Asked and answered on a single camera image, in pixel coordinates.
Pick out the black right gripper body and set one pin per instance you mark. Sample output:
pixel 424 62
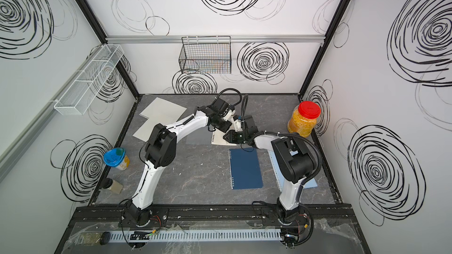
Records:
pixel 243 136

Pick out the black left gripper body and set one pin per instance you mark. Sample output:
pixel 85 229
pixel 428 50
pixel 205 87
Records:
pixel 223 125

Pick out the dark blue spiral notebook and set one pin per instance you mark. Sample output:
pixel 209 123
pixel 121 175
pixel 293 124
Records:
pixel 245 169

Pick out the torn lined paper page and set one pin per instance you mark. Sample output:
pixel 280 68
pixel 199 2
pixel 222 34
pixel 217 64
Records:
pixel 163 111

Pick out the light blue spiral notebook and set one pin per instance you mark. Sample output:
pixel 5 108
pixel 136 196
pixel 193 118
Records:
pixel 279 176

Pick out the frosted cover white notebook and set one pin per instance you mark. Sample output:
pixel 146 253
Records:
pixel 204 136

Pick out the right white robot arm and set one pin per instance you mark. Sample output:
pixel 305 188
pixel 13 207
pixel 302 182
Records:
pixel 298 159

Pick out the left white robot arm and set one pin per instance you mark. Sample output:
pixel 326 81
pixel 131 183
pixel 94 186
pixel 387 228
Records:
pixel 161 149

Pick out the cornflakes jar with red lid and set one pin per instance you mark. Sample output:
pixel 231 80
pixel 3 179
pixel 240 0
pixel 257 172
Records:
pixel 304 118

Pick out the blue lid snack cup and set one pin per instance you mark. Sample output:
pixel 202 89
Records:
pixel 117 158

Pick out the small black cap bottle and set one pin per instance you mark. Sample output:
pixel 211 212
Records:
pixel 114 186

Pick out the black wire basket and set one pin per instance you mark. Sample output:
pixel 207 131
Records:
pixel 210 58

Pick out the aluminium wall rail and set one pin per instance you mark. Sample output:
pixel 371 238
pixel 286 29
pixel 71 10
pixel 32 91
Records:
pixel 198 39

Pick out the white slotted cable duct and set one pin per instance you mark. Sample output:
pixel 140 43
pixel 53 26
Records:
pixel 213 235

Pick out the white mesh wall shelf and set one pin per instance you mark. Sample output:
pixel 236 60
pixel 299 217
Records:
pixel 99 79

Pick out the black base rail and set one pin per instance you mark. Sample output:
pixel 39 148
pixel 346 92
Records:
pixel 162 215

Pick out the left black frame post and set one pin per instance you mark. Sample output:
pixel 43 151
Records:
pixel 102 37

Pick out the black corner frame post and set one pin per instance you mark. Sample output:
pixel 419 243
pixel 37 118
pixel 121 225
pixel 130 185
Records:
pixel 334 24

